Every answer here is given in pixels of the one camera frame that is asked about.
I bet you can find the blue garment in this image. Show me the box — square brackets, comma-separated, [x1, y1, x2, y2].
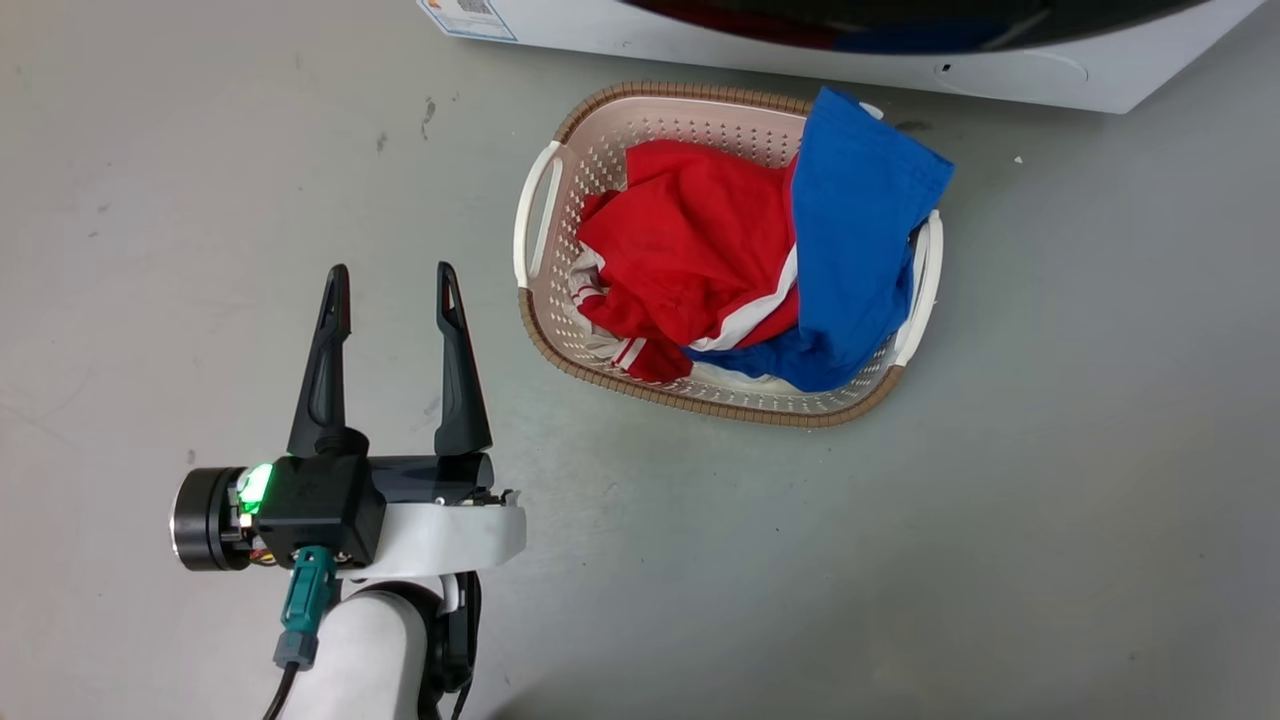
[683, 87, 956, 394]

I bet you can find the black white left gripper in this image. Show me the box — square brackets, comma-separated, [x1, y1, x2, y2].
[170, 261, 528, 582]

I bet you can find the red garment with white stripes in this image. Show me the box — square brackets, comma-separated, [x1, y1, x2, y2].
[575, 139, 802, 384]

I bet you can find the beige plastic laundry basket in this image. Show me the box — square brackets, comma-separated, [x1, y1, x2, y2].
[513, 81, 945, 429]

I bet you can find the dark glass washing machine door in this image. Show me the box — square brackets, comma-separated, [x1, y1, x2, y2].
[620, 0, 1211, 55]

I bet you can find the white washing machine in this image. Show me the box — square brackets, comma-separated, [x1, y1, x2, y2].
[417, 0, 1269, 115]

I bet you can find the black cable with teal connector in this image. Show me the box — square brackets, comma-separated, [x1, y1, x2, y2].
[262, 546, 341, 720]

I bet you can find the energy label sticker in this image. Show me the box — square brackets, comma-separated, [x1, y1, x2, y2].
[420, 0, 518, 43]

